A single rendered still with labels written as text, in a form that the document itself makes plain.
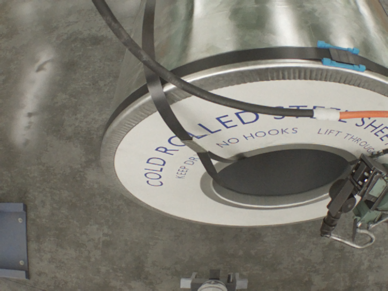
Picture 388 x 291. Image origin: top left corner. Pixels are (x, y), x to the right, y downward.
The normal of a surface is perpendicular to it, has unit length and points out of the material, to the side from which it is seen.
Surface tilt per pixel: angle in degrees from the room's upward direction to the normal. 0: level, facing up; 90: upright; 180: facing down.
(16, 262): 0
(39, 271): 0
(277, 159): 8
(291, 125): 90
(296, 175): 27
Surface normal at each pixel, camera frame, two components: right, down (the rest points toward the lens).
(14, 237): 0.02, -0.47
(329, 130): -0.06, 0.88
